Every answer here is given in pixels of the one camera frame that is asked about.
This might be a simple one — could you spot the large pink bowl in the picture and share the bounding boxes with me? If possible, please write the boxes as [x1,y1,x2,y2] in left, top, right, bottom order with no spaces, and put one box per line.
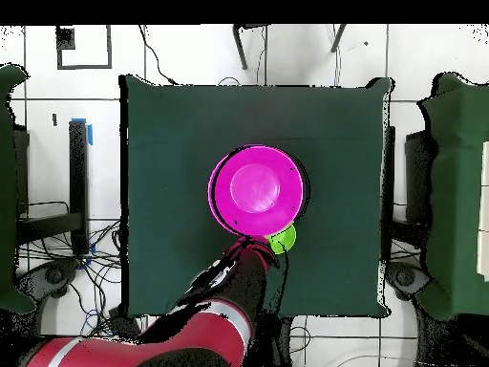
[207,143,308,239]

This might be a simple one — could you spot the green bowl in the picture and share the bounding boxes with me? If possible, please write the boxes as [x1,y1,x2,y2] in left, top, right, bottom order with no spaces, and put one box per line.
[266,224,298,256]

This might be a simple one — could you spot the dark green table cloth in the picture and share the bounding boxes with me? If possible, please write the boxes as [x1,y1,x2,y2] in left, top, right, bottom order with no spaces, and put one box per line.
[119,74,394,319]

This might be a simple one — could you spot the black metal leg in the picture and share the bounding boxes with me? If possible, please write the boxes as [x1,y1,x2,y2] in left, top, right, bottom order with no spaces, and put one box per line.
[232,24,270,71]
[330,24,348,54]

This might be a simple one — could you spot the black stand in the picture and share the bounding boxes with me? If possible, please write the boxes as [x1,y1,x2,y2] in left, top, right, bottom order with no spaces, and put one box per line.
[16,119,93,255]
[383,125,436,249]

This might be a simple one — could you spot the black power adapter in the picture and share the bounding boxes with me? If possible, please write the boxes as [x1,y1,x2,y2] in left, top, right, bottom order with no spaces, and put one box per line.
[108,307,142,339]

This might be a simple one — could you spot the black office chair base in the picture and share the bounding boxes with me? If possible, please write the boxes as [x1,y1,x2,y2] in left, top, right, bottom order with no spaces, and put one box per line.
[385,261,433,301]
[16,259,79,303]

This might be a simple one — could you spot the green covered side table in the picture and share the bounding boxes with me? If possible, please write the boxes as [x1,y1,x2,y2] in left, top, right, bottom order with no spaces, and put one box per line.
[417,72,489,321]
[0,63,37,314]

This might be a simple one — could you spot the white boxes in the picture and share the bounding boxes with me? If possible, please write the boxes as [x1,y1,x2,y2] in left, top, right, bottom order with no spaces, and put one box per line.
[476,140,489,282]

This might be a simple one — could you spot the tangle of cables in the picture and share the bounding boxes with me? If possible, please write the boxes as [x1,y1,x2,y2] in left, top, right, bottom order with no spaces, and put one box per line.
[18,219,154,339]

